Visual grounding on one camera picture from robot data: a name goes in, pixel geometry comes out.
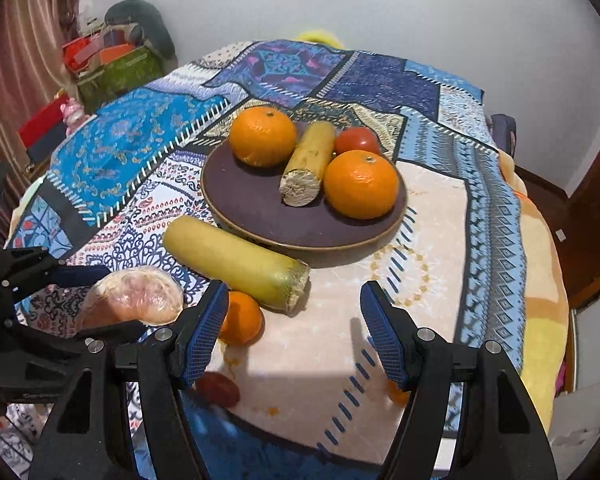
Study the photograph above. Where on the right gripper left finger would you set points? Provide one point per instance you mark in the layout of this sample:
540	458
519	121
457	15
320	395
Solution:
88	436

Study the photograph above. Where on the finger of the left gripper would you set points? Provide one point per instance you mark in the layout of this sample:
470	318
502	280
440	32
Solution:
24	271
113	335

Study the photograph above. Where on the peeled pomelo piece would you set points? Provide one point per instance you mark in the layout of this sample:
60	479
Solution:
144	294

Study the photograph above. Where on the small tangerine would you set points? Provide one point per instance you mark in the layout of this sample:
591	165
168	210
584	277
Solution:
397	395
243	321

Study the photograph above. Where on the yellow corn cob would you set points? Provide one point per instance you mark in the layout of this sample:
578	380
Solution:
276	281
302	178

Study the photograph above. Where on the large orange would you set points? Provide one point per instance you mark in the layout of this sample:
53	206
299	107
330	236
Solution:
262	137
361	185

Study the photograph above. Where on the yellow orange blanket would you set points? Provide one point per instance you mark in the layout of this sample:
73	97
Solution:
545	299

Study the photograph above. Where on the pink toy figure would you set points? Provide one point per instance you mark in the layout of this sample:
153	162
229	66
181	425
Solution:
73	115

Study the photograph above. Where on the dark purple plate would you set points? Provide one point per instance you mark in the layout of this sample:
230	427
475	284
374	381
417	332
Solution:
287	206

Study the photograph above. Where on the striped red curtain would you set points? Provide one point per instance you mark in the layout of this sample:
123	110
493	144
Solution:
32	70

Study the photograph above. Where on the green storage box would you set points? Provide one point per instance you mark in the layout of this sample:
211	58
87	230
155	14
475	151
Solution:
117	78

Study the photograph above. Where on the patchwork blue bed quilt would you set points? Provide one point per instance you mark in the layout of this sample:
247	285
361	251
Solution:
314	401

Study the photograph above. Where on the grey plush pillow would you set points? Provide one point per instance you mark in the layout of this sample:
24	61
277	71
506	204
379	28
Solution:
146	24

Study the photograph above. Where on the dark blue chair back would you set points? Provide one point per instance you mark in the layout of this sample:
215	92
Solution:
503	131

